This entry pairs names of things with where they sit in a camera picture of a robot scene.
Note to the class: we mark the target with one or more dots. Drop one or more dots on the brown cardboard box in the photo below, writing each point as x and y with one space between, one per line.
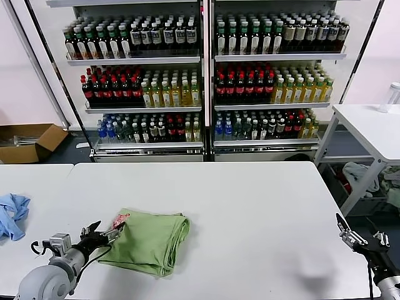
48 137

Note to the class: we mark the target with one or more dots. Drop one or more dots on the red cap cola bottle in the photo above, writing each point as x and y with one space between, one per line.
298 127
85 91
268 90
229 90
219 90
249 90
180 130
126 92
288 128
136 92
116 92
258 90
96 92
170 130
106 92
239 90

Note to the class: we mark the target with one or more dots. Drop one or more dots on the white drinks shelf unit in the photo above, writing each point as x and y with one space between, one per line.
132 60
273 56

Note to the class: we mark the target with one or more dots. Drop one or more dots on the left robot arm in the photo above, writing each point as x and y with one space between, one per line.
47 281

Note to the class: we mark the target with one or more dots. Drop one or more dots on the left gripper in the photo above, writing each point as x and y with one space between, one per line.
92 242

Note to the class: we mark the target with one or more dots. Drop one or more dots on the black storage crate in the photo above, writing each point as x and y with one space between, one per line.
362 206

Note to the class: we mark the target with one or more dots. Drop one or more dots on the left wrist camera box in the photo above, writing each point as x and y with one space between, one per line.
59 243

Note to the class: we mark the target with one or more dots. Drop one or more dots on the black bag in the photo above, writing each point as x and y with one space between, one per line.
300 157

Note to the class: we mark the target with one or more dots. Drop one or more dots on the blue crumpled cloth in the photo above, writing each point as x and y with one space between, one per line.
12 218

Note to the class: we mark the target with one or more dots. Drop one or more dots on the clear plastic jar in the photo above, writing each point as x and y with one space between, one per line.
392 97

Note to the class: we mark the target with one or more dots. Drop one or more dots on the green cap tea bottle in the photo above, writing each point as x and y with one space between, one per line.
92 43
69 44
254 38
266 38
113 43
220 38
277 37
81 44
124 42
102 43
243 38
232 38

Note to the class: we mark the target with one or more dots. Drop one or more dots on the grey crumpled cloth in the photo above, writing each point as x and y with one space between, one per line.
355 171

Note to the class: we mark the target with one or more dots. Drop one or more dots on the blue drink bottle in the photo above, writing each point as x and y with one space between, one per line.
218 130
100 130
110 132
228 130

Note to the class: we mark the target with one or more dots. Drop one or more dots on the metal rods bundle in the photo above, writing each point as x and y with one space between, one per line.
20 140

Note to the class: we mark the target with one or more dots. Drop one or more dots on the white side table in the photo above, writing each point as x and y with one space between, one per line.
368 131

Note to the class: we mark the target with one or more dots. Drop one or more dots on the green t-shirt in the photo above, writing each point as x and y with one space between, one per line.
147 240

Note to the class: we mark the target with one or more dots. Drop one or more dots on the small white floor object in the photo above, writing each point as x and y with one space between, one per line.
81 144

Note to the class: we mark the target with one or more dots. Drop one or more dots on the glass cabinet door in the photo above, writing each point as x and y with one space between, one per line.
360 31
52 77

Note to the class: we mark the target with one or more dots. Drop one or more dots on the dark tea bottle white label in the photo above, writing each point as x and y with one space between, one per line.
135 38
145 37
167 37
190 35
311 33
155 37
333 33
343 33
179 36
322 33

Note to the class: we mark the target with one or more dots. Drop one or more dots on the pale green cloth pile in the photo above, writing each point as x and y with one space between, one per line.
393 181

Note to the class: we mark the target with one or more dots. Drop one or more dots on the yellow juice bottle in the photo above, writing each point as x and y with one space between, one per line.
155 96
194 94
185 95
165 95
308 92
327 91
306 129
298 92
195 132
145 96
175 95
288 92
188 132
318 92
314 129
278 92

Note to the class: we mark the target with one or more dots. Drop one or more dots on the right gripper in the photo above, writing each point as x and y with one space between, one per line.
379 259

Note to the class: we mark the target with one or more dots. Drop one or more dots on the dark drink bottle white cap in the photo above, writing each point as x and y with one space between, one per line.
160 132
135 132
280 128
271 129
144 132
152 132

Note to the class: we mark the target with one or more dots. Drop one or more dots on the dark bottle beige label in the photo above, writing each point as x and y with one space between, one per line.
300 34
289 34

